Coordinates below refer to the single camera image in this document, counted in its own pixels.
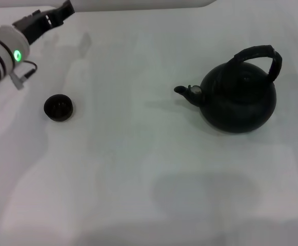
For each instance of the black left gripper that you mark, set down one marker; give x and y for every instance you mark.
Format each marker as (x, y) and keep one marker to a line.
(34, 27)

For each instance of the small black teacup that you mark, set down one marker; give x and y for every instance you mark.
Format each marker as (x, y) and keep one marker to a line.
(59, 107)

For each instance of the black round teapot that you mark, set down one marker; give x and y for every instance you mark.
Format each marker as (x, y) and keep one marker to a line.
(238, 102)

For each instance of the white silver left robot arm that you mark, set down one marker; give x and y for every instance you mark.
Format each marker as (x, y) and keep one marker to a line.
(0, 51)

